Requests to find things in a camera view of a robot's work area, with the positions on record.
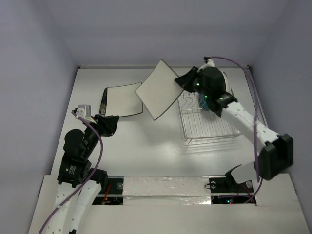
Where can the metal wire dish rack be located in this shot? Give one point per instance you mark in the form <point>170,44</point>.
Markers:
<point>202,127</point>

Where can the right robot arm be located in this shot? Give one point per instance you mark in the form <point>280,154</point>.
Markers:
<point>273,152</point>

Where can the white petal pattern bowl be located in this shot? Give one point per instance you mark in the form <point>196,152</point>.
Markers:
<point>228,80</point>

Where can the cream square plate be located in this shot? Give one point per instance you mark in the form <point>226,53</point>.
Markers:
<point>122,101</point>
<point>159,91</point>

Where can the silver foil tape strip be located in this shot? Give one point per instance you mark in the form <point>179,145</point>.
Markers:
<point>165,190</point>

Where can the black floral rectangular plate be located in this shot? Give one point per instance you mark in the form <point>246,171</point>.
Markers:
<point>102,109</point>

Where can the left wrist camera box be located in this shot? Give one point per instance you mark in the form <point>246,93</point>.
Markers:
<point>83,111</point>

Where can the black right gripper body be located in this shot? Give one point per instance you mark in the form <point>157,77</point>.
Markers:
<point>191,81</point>

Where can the teal scalloped round plate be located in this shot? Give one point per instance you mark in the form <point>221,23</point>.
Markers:
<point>202,102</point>

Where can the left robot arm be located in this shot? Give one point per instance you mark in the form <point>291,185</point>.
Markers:
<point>78,181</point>

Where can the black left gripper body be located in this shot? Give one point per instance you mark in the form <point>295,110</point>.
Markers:
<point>100,124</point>

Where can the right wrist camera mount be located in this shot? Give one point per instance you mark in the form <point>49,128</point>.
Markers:
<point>208,62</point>

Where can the metal side rail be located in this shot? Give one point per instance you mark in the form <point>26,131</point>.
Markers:
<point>252,88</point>

